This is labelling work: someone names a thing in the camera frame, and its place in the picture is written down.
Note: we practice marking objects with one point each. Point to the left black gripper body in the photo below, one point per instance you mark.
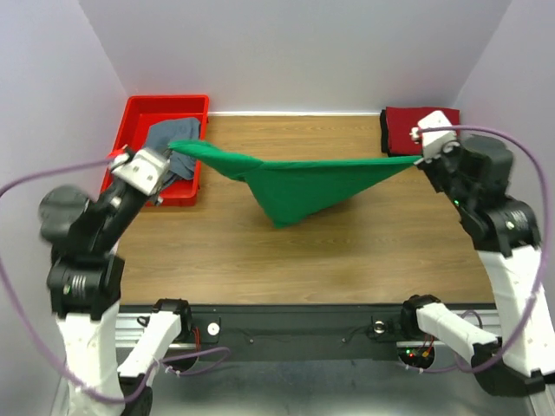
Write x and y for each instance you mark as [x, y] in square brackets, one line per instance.
[124, 203]

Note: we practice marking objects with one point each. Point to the folded black t shirt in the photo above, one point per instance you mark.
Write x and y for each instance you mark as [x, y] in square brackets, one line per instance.
[384, 132]

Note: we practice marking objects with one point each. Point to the green t shirt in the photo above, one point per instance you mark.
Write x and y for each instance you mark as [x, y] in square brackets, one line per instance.
[290, 191]

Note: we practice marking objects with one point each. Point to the red plastic bin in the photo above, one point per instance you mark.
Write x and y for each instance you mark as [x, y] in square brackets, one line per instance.
[143, 111]

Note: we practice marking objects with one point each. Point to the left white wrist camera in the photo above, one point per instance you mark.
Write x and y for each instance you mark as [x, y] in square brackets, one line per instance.
[144, 169]

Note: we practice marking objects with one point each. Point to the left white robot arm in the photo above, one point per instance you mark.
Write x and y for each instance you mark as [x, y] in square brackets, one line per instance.
[84, 284]

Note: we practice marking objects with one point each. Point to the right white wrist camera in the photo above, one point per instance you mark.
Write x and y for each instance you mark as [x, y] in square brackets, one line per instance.
[433, 132]

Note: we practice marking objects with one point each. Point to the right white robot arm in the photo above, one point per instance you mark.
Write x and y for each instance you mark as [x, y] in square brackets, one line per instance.
[474, 174]

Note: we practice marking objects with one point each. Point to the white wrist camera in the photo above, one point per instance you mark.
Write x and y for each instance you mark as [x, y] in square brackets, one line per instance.
[144, 169]
[433, 132]

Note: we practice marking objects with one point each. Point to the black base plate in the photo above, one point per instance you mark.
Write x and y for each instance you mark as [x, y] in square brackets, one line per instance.
[303, 332]

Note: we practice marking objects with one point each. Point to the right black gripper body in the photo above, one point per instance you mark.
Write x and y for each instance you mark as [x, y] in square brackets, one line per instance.
[445, 171]

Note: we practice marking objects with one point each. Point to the aluminium rail frame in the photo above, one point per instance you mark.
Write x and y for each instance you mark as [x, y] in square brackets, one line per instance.
[427, 380]

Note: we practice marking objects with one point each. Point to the folded red t shirt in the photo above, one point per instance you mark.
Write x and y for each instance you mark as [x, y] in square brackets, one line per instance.
[400, 121]

